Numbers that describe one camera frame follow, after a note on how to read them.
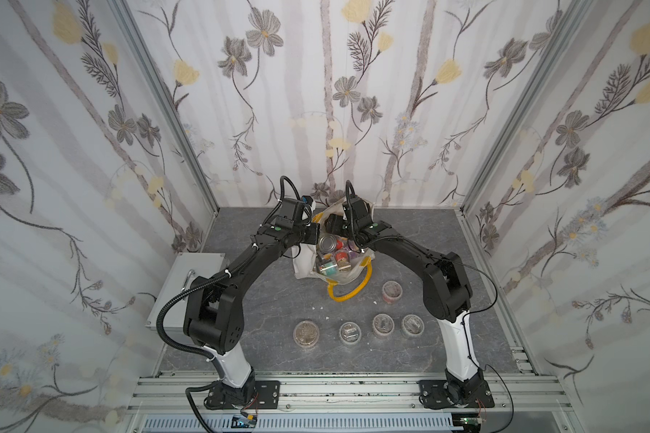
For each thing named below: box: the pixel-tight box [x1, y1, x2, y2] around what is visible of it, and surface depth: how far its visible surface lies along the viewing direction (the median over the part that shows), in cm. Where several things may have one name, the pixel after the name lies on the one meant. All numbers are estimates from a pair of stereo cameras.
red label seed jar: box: [381, 280, 404, 305], surface depth 90 cm
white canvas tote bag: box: [291, 200, 375, 303], surface depth 95 cm
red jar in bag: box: [334, 248, 352, 270], surface depth 96 cm
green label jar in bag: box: [319, 261, 338, 277], surface depth 95 cm
